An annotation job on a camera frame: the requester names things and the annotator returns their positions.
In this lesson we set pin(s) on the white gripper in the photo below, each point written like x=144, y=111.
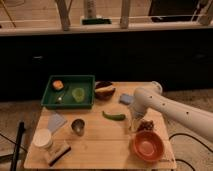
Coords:
x=135, y=122

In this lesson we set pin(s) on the green pepper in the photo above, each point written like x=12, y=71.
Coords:
x=116, y=117

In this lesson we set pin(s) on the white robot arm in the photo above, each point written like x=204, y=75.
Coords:
x=150, y=95

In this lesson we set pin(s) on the metal cup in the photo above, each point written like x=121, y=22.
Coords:
x=78, y=126

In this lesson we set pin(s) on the white paper cup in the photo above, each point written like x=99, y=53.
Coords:
x=42, y=138

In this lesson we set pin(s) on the brown grape cluster toy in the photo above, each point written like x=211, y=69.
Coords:
x=146, y=125

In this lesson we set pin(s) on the blue sponge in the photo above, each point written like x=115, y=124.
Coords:
x=125, y=99

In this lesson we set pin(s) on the orange plastic bowl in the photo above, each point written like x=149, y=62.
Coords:
x=148, y=146

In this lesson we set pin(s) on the dark brown bowl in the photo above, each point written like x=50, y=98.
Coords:
x=104, y=90

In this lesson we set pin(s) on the green lettuce toy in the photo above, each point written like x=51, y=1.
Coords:
x=78, y=94

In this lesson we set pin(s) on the wooden block with black edge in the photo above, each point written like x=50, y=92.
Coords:
x=54, y=156

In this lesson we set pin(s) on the green plastic tray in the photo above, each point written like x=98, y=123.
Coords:
x=70, y=82

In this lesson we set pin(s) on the light blue cloth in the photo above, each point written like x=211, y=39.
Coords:
x=56, y=121

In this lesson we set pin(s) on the orange fruit toy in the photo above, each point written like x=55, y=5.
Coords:
x=58, y=85

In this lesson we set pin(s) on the green object on ledge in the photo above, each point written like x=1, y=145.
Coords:
x=96, y=21

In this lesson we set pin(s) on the black pole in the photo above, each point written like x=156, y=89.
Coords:
x=15, y=157

